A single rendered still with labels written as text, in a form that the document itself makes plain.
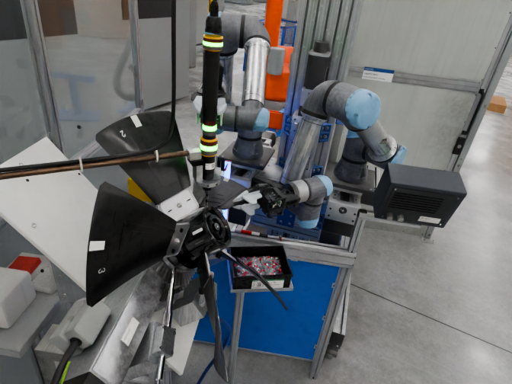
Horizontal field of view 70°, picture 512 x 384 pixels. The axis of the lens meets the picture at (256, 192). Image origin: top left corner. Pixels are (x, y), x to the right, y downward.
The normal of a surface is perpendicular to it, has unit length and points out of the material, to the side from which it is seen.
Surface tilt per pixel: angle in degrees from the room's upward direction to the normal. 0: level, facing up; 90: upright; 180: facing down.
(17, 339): 0
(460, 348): 0
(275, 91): 90
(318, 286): 90
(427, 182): 15
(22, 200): 50
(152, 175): 54
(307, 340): 90
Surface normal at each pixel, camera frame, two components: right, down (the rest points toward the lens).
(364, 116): 0.58, 0.40
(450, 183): 0.07, -0.69
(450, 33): -0.12, 0.50
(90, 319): 0.82, -0.44
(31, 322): 0.11, -0.85
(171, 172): 0.40, -0.17
